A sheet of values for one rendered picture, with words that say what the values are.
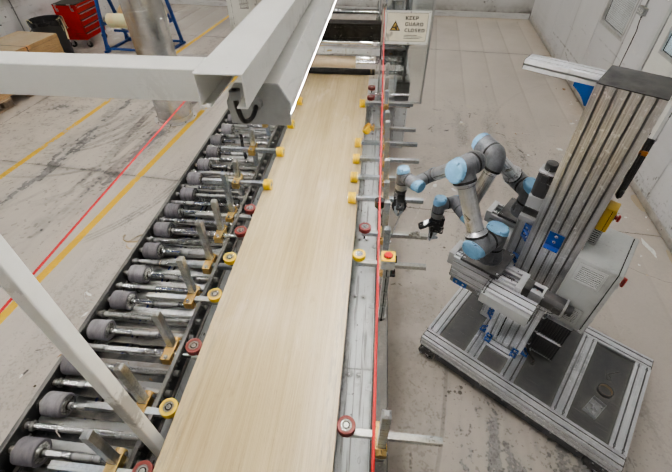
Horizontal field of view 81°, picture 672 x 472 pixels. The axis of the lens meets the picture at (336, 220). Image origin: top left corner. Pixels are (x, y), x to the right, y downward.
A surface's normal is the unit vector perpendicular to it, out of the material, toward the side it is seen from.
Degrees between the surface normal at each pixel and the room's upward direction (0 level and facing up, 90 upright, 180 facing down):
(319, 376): 0
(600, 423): 0
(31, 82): 90
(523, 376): 0
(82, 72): 90
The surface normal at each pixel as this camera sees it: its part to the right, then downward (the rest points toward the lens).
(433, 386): 0.00, -0.75
